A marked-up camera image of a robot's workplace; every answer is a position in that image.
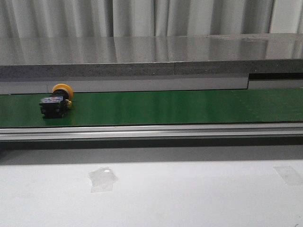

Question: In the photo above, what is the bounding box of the clear tape strip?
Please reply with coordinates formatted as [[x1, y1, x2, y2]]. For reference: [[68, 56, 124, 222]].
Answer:
[[274, 166, 303, 186]]

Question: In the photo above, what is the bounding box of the yellow push button switch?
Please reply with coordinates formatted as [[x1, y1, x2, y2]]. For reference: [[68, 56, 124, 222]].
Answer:
[[39, 83, 73, 118]]

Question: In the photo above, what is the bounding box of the white pleated curtain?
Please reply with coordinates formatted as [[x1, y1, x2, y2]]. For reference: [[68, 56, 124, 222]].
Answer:
[[0, 0, 303, 38]]

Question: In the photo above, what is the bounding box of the crumpled clear tape patch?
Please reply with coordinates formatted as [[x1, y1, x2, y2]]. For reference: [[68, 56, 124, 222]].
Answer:
[[89, 167, 118, 193]]

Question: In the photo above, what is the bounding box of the aluminium conveyor front rail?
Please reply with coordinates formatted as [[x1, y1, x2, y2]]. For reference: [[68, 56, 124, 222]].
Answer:
[[0, 122, 303, 141]]

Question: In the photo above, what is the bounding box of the grey conveyor back rail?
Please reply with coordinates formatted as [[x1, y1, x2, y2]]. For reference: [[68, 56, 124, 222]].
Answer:
[[0, 72, 303, 95]]

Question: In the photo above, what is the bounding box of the grey stone countertop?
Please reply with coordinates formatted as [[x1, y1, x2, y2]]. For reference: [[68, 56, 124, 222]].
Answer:
[[0, 34, 303, 81]]

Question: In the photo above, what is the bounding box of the green conveyor belt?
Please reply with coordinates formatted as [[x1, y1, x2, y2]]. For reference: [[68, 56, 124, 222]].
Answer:
[[0, 88, 303, 128]]

